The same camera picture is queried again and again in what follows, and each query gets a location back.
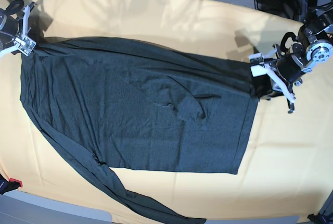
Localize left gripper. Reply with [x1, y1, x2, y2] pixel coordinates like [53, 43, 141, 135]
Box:
[249, 32, 303, 114]

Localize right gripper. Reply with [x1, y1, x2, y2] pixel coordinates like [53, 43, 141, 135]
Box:
[0, 0, 36, 59]

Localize dark grey long-sleeve T-shirt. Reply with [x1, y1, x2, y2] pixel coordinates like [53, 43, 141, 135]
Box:
[20, 37, 258, 223]

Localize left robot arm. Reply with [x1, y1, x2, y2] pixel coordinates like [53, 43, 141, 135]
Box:
[249, 2, 332, 114]

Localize yellow table cloth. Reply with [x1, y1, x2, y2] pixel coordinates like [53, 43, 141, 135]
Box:
[1, 0, 332, 223]

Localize black clamp lower right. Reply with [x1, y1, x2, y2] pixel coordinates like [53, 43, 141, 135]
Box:
[308, 214, 332, 224]

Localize red and black clamp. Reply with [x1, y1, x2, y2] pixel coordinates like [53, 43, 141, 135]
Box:
[0, 175, 22, 195]

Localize black table leg post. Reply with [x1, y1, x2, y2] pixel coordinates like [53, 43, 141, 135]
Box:
[306, 0, 317, 20]

